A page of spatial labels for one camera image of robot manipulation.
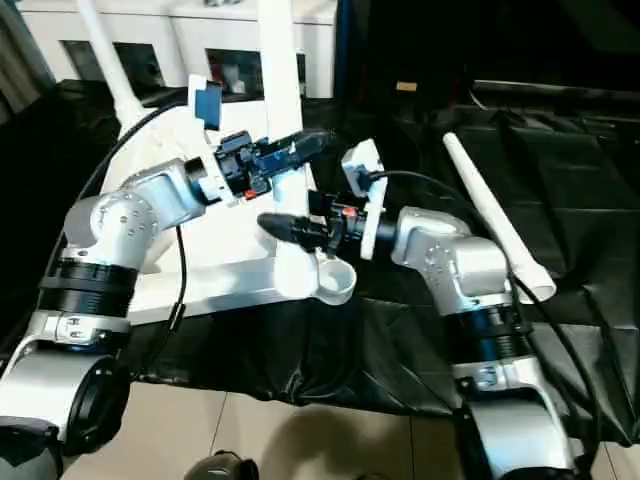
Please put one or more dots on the white plastic table top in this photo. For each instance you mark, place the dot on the white plastic table top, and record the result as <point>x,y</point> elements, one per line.
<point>235,280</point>

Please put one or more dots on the white plastic table leg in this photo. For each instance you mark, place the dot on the white plastic table leg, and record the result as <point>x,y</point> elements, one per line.
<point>495,215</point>
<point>112,65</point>
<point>285,75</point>

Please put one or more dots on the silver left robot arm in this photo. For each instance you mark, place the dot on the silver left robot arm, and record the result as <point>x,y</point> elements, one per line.
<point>125,220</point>

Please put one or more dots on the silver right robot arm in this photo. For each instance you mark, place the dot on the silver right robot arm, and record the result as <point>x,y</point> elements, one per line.
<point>460,265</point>

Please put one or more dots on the small red box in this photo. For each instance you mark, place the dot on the small red box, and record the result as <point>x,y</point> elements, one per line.
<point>214,65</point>

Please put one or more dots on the small yellow label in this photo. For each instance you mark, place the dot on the small yellow label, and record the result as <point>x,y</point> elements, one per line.
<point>406,86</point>

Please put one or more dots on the white sideboard with glass doors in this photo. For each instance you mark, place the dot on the white sideboard with glass doors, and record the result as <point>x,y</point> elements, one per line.
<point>175,35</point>

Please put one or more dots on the dark patterned ornament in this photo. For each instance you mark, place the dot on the dark patterned ornament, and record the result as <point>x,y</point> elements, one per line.
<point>214,2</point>

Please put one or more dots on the black glossy mat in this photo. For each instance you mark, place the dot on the black glossy mat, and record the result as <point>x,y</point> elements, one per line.
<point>550,175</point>

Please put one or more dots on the grey curtain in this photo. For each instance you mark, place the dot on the grey curtain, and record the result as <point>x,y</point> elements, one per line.
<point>22,65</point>

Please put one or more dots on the grey robot torso front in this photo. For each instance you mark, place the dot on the grey robot torso front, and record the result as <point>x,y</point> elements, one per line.
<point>222,467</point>

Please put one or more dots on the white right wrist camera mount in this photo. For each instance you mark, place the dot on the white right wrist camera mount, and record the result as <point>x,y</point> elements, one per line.
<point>367,165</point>

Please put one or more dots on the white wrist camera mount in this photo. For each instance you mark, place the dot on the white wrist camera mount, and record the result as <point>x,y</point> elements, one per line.
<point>367,165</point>
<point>207,107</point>

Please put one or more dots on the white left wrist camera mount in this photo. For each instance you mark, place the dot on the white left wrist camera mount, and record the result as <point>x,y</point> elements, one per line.
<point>207,107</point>

